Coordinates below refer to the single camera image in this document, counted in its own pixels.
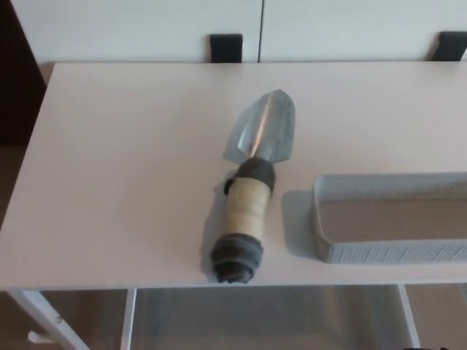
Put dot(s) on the white desk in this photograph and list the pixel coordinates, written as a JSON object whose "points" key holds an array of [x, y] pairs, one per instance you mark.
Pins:
{"points": [[109, 146]]}

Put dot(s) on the grey mesh container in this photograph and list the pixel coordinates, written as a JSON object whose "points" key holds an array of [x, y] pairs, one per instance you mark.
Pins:
{"points": [[365, 253]]}

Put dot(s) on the white desk hook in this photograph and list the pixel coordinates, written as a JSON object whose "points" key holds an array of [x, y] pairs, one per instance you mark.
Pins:
{"points": [[34, 336]]}

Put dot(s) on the white cabinet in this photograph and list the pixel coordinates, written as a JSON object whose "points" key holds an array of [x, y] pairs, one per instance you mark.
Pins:
{"points": [[146, 29]]}

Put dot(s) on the dark brown furniture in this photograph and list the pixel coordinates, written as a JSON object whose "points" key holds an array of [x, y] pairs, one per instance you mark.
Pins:
{"points": [[14, 91]]}

